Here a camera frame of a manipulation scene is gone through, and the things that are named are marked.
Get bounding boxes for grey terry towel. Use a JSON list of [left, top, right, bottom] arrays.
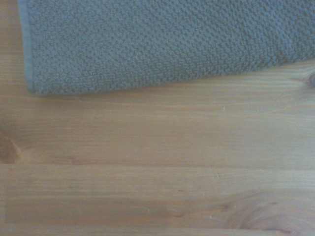
[[16, 0, 315, 96]]

